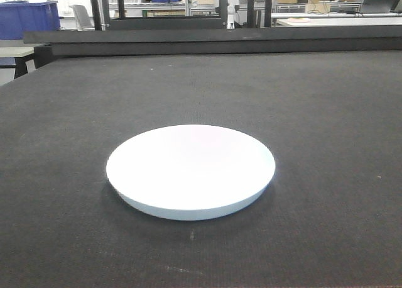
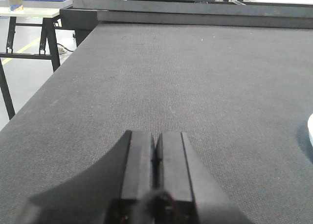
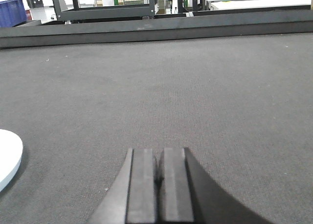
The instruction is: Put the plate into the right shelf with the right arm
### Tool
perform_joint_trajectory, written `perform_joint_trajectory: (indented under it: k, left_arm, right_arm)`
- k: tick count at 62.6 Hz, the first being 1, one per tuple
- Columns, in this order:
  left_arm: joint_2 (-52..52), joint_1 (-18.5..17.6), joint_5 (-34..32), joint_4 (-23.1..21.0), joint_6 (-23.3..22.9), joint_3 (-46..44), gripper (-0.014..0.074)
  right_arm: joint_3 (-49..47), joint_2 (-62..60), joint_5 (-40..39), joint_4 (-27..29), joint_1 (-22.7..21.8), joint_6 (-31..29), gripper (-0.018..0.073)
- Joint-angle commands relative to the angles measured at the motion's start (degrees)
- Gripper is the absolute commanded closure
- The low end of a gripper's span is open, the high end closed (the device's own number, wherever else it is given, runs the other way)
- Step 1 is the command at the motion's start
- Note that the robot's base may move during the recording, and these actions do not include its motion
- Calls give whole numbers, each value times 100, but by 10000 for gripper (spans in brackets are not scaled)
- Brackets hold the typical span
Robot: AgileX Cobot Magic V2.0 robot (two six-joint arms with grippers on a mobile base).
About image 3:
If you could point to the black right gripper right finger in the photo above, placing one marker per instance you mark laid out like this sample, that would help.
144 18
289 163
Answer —
189 195

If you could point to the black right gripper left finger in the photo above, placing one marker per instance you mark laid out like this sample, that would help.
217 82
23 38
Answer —
132 197

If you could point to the white round disc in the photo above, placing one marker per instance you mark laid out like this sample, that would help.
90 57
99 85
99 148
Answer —
11 149

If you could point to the white background work table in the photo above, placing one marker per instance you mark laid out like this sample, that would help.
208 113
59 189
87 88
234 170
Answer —
251 4

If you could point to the blue plastic crate background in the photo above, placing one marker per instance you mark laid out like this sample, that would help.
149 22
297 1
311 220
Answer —
12 13

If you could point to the black metal frame cart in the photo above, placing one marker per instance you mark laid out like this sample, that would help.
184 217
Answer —
81 10

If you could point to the dark raised table edge rail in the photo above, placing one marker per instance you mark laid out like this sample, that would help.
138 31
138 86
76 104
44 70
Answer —
200 25

